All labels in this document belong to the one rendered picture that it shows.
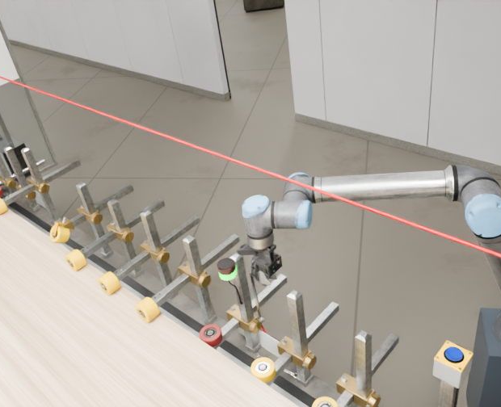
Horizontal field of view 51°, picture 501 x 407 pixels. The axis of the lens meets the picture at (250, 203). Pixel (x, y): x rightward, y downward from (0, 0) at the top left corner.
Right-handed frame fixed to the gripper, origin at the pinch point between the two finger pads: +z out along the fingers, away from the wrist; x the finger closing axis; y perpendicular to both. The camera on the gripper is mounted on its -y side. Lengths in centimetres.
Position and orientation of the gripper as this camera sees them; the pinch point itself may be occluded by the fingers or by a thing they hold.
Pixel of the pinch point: (263, 282)
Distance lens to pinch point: 192.5
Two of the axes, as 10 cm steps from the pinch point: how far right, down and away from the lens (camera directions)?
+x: 6.6, -5.0, 5.6
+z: 1.3, 8.1, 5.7
